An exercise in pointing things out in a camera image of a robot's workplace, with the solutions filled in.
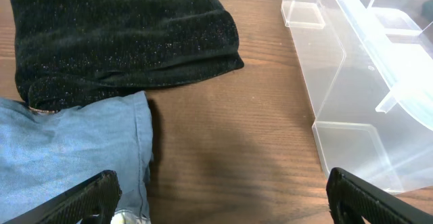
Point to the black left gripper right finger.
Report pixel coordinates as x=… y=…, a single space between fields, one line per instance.
x=353 y=200

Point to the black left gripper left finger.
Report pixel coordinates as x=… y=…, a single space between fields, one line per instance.
x=93 y=201

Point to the light blue denim garment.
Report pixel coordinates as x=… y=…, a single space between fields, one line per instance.
x=43 y=155

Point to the black sparkly knit garment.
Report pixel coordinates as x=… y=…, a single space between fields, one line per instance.
x=76 y=52

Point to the clear plastic storage bin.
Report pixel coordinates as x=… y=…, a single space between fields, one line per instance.
x=367 y=65

